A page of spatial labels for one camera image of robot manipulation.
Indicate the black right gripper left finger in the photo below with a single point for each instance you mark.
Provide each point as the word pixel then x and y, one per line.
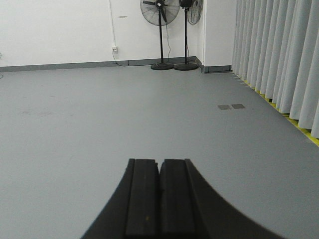
pixel 132 212

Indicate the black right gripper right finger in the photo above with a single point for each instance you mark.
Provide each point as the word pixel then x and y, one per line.
pixel 191 209

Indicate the grey floor outlet plate left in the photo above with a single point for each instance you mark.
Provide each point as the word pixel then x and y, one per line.
pixel 224 107

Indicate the grey floor outlet plate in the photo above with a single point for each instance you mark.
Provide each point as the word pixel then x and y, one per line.
pixel 224 107
pixel 238 106

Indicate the grey floor outlet plate right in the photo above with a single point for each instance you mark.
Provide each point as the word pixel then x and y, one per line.
pixel 238 106

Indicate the grey pleated curtain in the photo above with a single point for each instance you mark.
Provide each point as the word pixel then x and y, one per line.
pixel 276 51

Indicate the black pedestal fan left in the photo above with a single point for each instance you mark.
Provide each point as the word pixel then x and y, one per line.
pixel 160 13

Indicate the black pedestal fan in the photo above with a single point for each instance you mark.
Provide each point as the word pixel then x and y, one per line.
pixel 160 13
pixel 192 14

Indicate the black pedestal fan right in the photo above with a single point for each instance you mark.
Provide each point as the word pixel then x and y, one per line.
pixel 192 14

